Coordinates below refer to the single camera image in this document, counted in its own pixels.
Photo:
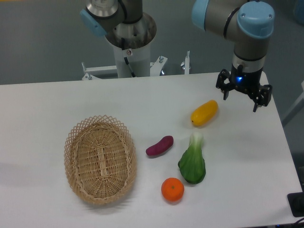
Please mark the green bok choy vegetable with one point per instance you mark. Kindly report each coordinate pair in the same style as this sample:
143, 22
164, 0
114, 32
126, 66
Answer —
192, 164

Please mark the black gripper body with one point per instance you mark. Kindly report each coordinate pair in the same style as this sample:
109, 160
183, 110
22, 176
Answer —
245, 74

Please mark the black box at table edge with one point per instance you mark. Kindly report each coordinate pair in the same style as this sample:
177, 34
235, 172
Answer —
296, 203

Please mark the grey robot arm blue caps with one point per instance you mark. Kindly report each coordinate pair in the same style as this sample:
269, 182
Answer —
249, 24

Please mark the purple sweet potato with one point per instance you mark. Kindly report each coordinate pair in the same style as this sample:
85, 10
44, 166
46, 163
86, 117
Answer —
160, 147

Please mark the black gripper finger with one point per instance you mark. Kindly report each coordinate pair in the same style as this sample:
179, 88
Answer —
260, 95
224, 83

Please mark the white metal base frame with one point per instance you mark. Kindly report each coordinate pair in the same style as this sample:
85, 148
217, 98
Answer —
91, 72

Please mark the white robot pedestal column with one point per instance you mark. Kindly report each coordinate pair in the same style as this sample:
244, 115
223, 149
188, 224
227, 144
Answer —
132, 62

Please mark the woven wicker basket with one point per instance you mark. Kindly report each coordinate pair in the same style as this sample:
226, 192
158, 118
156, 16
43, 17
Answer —
100, 160

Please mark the yellow mango fruit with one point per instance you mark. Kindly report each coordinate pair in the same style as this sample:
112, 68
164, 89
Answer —
204, 113

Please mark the orange mandarin fruit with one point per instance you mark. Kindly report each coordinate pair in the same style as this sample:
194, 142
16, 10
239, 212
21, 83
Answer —
172, 189

